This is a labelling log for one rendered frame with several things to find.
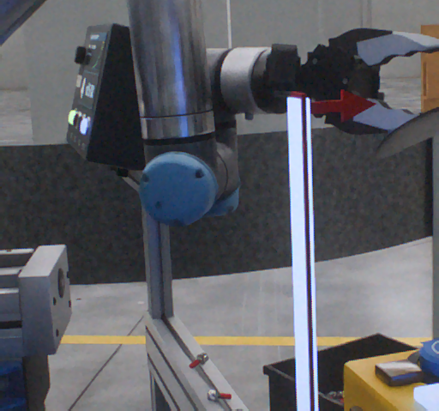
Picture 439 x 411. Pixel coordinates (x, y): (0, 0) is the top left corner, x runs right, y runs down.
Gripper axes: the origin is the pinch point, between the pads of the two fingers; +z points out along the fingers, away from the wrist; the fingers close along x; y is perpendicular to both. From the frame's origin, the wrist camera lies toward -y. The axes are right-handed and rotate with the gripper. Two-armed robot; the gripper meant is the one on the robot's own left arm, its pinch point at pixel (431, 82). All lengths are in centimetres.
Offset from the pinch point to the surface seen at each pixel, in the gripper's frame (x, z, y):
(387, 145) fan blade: 6.0, 0.9, -10.4
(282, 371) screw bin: 31.6, -15.8, 0.4
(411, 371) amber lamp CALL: 15.7, 18.1, -41.3
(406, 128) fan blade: 4.4, 4.7, -15.0
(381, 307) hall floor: 85, -137, 268
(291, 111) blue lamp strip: 3.6, -0.3, -24.1
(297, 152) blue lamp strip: 6.5, 0.5, -24.3
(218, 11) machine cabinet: -76, -377, 453
